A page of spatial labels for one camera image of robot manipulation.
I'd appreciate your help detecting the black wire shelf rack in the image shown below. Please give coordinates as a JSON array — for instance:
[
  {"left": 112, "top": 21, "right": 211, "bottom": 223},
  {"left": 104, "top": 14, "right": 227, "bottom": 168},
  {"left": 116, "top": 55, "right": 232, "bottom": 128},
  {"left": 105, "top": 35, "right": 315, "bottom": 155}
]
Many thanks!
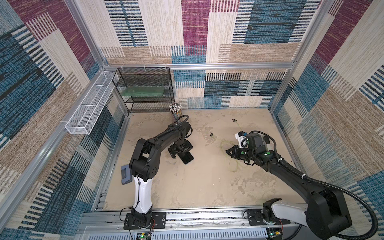
[{"left": 112, "top": 67, "right": 175, "bottom": 113}]

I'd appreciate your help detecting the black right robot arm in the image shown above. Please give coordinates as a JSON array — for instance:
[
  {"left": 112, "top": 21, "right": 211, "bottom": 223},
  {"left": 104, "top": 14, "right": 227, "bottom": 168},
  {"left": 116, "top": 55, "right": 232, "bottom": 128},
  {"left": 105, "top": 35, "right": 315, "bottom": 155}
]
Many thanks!
[{"left": 226, "top": 145, "right": 352, "bottom": 240}]

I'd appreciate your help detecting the black corrugated cable conduit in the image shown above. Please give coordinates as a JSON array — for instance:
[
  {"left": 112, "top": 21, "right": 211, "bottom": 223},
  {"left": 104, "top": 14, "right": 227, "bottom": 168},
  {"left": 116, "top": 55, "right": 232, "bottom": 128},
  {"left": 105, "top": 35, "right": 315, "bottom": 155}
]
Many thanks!
[{"left": 248, "top": 130, "right": 379, "bottom": 240}]

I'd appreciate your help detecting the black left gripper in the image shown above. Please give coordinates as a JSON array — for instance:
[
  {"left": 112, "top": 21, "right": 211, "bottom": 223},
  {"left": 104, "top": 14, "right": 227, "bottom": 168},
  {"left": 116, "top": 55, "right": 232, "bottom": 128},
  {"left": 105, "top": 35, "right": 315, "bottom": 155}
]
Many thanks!
[{"left": 170, "top": 139, "right": 195, "bottom": 160}]

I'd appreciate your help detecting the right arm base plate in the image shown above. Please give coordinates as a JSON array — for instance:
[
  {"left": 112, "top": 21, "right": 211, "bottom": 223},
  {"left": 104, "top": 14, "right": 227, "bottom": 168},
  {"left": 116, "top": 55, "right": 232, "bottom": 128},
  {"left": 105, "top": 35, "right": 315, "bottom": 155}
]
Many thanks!
[{"left": 243, "top": 209, "right": 291, "bottom": 226}]

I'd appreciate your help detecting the black smartphone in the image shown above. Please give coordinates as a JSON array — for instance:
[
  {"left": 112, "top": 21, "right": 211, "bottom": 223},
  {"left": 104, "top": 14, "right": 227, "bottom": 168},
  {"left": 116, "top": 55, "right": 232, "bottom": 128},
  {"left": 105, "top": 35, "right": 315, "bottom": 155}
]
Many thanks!
[{"left": 178, "top": 152, "right": 194, "bottom": 165}]

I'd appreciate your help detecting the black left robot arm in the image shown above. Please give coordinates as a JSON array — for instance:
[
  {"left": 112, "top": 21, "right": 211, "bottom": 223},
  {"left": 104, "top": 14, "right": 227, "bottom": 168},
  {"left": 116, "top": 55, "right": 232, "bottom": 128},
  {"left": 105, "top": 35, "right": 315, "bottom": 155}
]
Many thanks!
[{"left": 129, "top": 121, "right": 194, "bottom": 226}]

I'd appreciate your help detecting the green board on shelf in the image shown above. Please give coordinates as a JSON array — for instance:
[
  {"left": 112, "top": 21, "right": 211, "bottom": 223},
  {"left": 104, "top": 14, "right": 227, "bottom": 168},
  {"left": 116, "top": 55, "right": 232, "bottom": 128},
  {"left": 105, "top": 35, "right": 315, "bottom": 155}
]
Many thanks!
[{"left": 121, "top": 87, "right": 165, "bottom": 97}]

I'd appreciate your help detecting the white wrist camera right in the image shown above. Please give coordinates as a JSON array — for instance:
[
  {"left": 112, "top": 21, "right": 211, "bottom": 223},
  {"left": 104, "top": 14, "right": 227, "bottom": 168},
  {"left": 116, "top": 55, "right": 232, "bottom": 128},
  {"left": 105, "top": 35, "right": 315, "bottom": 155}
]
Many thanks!
[{"left": 235, "top": 131, "right": 248, "bottom": 148}]

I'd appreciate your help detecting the white wire mesh basket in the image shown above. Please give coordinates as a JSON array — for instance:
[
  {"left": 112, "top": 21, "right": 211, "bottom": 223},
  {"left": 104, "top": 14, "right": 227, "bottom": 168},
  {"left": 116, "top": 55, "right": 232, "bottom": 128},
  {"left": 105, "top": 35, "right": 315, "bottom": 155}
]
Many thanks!
[{"left": 65, "top": 72, "right": 115, "bottom": 135}]

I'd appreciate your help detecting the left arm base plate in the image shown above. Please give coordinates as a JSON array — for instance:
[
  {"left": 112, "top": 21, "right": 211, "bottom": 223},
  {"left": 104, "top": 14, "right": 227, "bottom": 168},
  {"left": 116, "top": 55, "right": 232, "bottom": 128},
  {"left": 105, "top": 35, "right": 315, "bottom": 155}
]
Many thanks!
[{"left": 123, "top": 212, "right": 167, "bottom": 230}]

